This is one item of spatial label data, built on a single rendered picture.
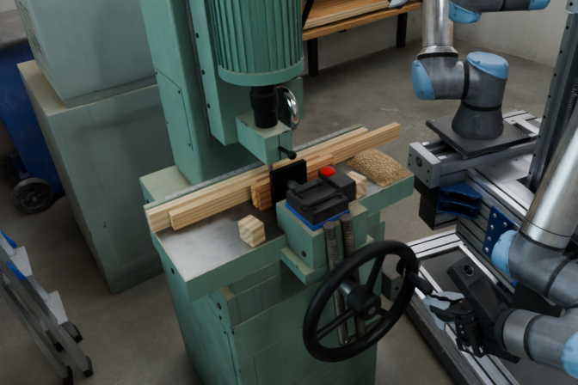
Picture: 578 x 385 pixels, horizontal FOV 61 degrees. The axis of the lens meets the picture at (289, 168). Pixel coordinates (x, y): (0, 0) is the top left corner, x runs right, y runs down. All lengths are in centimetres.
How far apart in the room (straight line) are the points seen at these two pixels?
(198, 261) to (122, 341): 116
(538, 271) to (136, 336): 160
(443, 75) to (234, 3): 75
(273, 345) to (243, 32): 73
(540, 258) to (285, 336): 63
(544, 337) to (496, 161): 89
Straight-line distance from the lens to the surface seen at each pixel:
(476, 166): 161
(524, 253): 91
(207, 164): 127
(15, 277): 172
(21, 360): 225
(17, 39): 260
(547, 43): 450
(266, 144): 104
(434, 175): 153
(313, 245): 95
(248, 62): 94
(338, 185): 98
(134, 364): 205
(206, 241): 104
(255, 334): 118
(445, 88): 148
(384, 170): 118
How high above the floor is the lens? 157
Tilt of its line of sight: 33 degrees down
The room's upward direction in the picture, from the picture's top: 4 degrees counter-clockwise
